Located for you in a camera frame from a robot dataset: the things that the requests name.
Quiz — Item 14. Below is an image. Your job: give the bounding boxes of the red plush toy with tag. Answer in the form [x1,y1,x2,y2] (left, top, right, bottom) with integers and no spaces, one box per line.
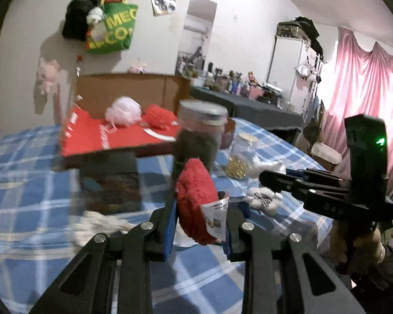
[176,158,230,246]

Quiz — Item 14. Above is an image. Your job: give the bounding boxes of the white fluffy bunny scrunchie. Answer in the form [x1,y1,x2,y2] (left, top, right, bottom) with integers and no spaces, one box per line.
[245,186,284,216]

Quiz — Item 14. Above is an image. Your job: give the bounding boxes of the pink plush toy with face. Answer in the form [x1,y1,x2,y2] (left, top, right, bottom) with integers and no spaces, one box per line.
[129,58,148,74]

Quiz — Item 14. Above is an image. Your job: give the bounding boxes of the dark flat box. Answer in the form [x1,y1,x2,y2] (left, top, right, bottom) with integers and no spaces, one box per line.
[79,152,143,215]

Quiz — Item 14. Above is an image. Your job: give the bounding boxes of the blue plaid blanket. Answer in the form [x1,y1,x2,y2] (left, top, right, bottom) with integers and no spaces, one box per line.
[0,118,335,314]

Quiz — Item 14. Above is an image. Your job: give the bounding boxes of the white wardrobe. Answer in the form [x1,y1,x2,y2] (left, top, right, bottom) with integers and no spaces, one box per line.
[267,36,321,112]

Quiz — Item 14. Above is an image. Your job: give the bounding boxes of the green tote bag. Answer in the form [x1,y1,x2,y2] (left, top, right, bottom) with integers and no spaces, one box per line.
[85,0,140,54]

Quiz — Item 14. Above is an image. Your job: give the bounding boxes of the light pink plush toy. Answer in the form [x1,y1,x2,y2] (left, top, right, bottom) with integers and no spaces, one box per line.
[36,58,61,95]

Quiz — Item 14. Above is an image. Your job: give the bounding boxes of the cream lace scrunchie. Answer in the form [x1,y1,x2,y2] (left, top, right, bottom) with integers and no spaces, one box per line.
[73,211,136,246]

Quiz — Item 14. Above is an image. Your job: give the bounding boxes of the dark bags on wardrobe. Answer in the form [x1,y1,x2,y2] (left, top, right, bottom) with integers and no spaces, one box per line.
[277,16,325,56]

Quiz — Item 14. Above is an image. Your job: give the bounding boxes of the dark desk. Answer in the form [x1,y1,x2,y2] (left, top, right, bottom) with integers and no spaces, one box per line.
[190,87,303,138]

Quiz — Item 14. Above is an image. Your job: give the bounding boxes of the wall mirror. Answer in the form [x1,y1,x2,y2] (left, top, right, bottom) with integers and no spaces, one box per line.
[175,0,218,76]

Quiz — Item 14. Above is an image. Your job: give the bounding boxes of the glass jar with metal lid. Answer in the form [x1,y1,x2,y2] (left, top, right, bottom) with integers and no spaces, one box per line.
[173,100,230,171]

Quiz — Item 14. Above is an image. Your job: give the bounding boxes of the small cardboard box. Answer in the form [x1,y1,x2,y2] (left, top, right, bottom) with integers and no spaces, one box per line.
[309,142,343,167]

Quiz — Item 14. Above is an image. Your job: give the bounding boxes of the row of figurines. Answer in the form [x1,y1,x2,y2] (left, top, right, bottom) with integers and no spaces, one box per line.
[196,60,282,102]

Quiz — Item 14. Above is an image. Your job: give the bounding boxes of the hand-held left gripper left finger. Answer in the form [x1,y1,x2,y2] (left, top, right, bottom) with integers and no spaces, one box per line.
[29,191,179,314]

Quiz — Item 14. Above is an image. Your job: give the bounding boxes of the person's right hand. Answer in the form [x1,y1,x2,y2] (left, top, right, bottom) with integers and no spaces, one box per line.
[329,222,385,269]

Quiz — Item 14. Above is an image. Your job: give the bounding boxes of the pink curtain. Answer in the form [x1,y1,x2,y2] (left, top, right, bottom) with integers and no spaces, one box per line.
[318,28,393,197]

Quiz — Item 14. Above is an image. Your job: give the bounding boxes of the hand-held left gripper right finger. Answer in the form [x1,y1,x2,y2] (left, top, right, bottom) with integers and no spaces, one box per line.
[218,191,367,314]

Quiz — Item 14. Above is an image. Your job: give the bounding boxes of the wall poster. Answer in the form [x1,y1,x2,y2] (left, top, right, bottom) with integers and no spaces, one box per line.
[149,0,177,17]

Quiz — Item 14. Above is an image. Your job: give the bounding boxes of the clear glass jar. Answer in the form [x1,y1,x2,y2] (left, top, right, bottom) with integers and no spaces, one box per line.
[224,132,259,180]

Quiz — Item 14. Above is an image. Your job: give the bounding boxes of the white mesh bath pouf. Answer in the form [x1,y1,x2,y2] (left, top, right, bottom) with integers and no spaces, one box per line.
[105,96,143,128]

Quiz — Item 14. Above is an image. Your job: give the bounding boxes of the white sock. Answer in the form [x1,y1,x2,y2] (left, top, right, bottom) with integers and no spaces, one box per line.
[250,157,287,179]

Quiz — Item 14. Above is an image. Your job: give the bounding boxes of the black plush toy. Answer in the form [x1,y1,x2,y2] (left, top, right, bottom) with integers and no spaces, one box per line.
[62,0,102,41]

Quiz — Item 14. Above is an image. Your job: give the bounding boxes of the red knitted scrunchie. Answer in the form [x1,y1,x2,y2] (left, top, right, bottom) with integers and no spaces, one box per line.
[142,104,177,131]

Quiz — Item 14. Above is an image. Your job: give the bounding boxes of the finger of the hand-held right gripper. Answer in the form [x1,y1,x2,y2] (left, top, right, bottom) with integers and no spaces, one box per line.
[259,169,315,200]
[286,168,348,188]

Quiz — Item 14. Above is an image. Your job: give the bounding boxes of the cardboard box with red lining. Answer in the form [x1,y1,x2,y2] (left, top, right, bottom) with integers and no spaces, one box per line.
[59,73,192,171]

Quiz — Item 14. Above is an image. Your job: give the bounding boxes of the brown container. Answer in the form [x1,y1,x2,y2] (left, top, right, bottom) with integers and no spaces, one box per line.
[221,119,237,149]

